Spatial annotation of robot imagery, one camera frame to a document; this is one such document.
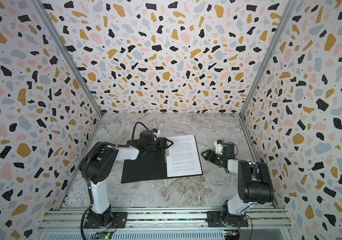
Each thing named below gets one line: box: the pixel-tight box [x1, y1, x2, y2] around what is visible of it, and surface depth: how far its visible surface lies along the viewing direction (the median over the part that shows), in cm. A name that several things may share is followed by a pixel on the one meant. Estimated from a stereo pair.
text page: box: [166, 135, 203, 178], surface depth 97 cm
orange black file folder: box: [121, 135, 203, 184], surface depth 94 cm
